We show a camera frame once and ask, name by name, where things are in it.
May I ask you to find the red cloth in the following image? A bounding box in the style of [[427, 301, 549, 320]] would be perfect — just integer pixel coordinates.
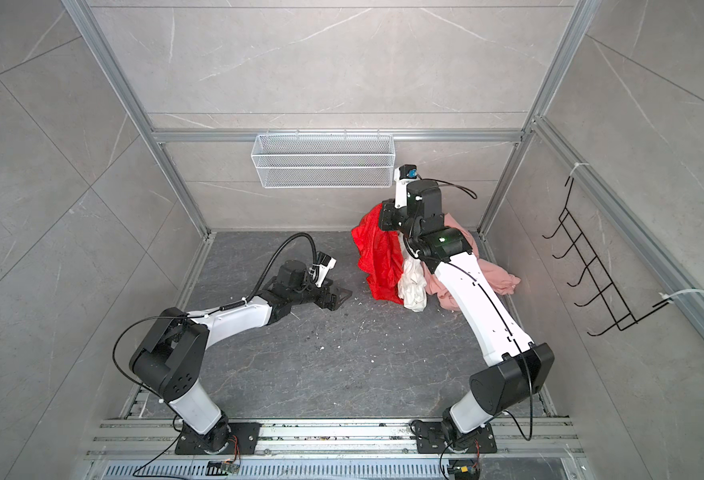
[[351, 204, 404, 305]]

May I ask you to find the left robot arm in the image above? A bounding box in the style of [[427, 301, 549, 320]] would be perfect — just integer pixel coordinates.
[[129, 259, 352, 454]]

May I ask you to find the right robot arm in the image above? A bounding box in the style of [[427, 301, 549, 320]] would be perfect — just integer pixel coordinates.
[[380, 179, 555, 452]]

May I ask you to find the white cloth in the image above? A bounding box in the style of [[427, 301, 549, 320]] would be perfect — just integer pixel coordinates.
[[397, 233, 427, 312]]

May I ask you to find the pink cloth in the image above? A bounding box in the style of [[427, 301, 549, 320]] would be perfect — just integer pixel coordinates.
[[422, 213, 521, 311]]

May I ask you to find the small circuit board connector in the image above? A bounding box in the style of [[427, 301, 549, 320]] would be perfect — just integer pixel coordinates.
[[205, 460, 241, 477]]

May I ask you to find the yellow black power connector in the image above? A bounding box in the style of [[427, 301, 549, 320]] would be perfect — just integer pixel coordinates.
[[446, 460, 481, 480]]

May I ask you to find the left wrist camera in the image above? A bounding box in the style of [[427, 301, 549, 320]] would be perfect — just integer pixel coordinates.
[[310, 251, 336, 287]]

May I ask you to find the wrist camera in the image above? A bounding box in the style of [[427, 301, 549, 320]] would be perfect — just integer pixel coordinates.
[[310, 251, 336, 287], [393, 164, 418, 209]]

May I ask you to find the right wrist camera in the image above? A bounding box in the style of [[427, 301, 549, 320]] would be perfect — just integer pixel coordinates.
[[393, 164, 418, 209]]

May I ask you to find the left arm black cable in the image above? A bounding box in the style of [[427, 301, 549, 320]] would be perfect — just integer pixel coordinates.
[[245, 232, 318, 301]]

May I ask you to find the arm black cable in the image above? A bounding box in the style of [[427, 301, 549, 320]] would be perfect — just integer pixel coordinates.
[[417, 177, 479, 201], [245, 232, 318, 301]]

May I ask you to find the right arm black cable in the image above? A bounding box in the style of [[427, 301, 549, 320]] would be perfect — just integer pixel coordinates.
[[417, 177, 479, 201]]

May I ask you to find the white wire mesh basket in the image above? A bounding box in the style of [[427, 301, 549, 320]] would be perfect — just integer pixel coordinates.
[[251, 136, 396, 189]]

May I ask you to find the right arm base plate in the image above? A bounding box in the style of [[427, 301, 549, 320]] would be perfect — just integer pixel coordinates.
[[409, 419, 498, 454]]

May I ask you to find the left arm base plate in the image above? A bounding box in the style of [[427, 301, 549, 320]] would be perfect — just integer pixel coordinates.
[[174, 422, 261, 455]]

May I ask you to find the aluminium frame back bar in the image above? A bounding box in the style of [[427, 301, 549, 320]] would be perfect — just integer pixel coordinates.
[[152, 128, 523, 143]]

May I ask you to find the aluminium frame bar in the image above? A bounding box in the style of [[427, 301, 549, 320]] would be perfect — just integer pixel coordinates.
[[152, 128, 523, 143], [533, 116, 704, 340]]

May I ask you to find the black wire hook rack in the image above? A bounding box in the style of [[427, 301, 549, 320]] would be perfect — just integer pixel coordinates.
[[542, 178, 673, 338]]

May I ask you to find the aluminium mounting rail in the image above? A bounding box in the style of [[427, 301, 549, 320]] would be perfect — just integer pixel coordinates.
[[84, 417, 586, 461]]

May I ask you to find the aluminium frame right post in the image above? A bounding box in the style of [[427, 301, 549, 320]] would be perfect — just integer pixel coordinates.
[[477, 0, 600, 241]]

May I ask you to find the aluminium frame post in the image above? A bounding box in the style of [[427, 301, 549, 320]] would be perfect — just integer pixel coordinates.
[[62, 0, 211, 239], [477, 0, 600, 241]]

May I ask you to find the aluminium frame right bar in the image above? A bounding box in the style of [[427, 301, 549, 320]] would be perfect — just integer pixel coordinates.
[[533, 116, 704, 340]]

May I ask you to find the aluminium frame left post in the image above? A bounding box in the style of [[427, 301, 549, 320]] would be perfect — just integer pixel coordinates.
[[62, 0, 211, 239]]

